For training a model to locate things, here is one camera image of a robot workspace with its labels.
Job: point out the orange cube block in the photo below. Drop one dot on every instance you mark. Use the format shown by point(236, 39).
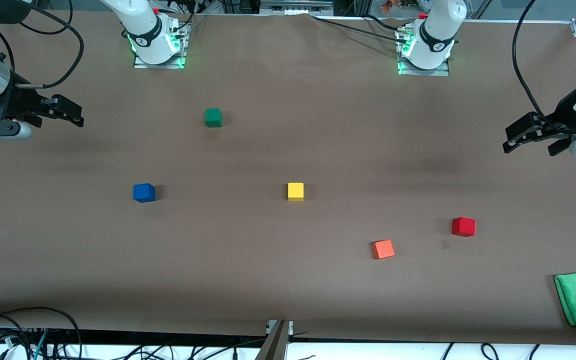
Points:
point(383, 249)

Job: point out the yellow cube block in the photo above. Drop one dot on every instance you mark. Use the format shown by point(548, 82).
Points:
point(295, 191)

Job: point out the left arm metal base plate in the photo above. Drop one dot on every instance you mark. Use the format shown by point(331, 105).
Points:
point(445, 71)

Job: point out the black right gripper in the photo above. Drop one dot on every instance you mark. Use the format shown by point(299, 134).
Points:
point(16, 101)

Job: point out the blue cube block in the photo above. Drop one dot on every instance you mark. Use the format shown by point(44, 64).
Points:
point(143, 192)

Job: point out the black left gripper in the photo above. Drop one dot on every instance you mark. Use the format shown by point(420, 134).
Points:
point(566, 113)

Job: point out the green cube block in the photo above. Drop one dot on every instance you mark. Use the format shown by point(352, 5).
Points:
point(213, 117)

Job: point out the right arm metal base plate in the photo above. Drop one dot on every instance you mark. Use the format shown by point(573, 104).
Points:
point(180, 60)

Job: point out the grey metal background box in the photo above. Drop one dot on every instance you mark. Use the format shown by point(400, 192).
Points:
point(295, 6)

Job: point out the orange background object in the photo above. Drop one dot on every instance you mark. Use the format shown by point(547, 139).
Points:
point(387, 6)

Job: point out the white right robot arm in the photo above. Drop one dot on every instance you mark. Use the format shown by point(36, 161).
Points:
point(145, 30)

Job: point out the red cube block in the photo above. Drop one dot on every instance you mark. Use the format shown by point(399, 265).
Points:
point(463, 226)

